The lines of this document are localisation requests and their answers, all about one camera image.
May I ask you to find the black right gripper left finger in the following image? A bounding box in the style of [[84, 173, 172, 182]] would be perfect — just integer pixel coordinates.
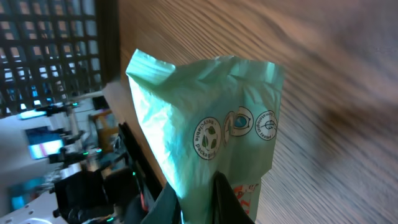
[[141, 183, 182, 224]]

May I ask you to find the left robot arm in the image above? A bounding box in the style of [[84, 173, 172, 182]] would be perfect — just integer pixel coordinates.
[[1, 169, 146, 224]]

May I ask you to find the teal wet wipes pack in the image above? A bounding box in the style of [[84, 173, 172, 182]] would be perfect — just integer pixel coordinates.
[[126, 50, 284, 223]]

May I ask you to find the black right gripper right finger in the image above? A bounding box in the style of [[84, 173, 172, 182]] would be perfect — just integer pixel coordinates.
[[212, 172, 254, 224]]

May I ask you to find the grey plastic basket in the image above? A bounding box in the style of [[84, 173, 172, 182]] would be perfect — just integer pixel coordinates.
[[1, 0, 120, 118]]

